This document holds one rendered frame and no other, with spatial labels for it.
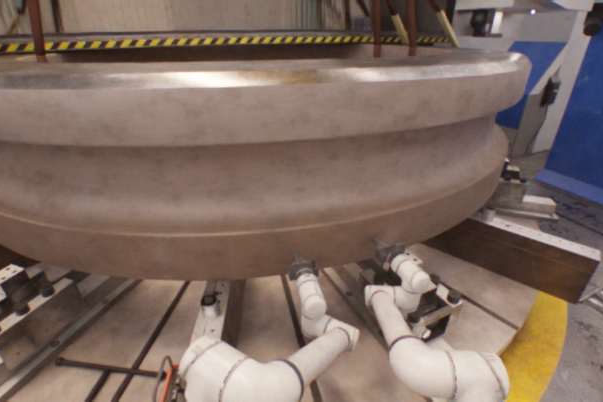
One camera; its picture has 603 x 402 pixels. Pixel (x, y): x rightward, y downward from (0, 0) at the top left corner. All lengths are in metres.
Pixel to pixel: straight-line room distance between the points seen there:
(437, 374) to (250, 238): 0.88
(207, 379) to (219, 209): 0.84
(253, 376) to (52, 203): 1.45
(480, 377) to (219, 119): 1.12
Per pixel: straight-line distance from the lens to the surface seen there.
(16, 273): 2.17
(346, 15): 5.03
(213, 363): 0.83
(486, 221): 2.65
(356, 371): 1.91
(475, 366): 0.98
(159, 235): 1.51
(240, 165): 1.42
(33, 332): 2.19
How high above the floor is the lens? 1.89
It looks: 28 degrees down
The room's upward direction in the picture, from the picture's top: straight up
